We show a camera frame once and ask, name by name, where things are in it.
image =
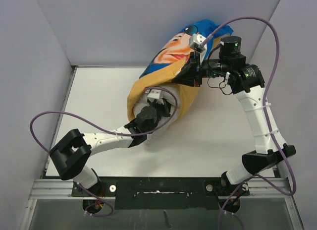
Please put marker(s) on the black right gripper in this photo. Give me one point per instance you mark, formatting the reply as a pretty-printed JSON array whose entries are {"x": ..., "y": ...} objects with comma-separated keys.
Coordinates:
[{"x": 187, "y": 75}]

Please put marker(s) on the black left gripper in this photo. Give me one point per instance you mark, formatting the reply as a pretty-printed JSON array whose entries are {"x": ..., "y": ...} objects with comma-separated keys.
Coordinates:
[{"x": 165, "y": 106}]

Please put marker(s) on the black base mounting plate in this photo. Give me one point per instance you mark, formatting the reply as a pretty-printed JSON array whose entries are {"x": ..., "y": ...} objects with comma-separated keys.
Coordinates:
[{"x": 170, "y": 193}]

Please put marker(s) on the aluminium frame rail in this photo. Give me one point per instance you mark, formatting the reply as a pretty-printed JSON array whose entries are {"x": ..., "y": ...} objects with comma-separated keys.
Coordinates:
[{"x": 55, "y": 189}]

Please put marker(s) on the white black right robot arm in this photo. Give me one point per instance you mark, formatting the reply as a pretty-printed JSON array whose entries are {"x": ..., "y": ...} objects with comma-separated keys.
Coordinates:
[{"x": 247, "y": 84}]

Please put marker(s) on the white pillow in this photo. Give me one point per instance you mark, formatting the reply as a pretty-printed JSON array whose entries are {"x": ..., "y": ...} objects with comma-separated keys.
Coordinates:
[{"x": 146, "y": 116}]

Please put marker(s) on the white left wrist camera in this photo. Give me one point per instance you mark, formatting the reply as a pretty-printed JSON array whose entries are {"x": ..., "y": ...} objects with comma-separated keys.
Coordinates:
[{"x": 154, "y": 94}]

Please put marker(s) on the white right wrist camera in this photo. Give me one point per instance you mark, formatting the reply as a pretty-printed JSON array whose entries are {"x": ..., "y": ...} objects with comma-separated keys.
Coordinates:
[{"x": 196, "y": 43}]

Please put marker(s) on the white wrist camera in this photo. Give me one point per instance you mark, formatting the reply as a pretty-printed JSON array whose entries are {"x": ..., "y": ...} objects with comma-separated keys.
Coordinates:
[
  {"x": 196, "y": 43},
  {"x": 154, "y": 94}
]

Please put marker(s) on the blue yellow Mickey pillowcase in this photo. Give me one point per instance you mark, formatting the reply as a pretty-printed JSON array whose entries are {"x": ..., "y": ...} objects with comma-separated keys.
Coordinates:
[{"x": 169, "y": 60}]

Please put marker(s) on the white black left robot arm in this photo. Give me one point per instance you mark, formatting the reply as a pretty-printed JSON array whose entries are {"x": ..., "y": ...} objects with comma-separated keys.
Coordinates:
[{"x": 73, "y": 150}]

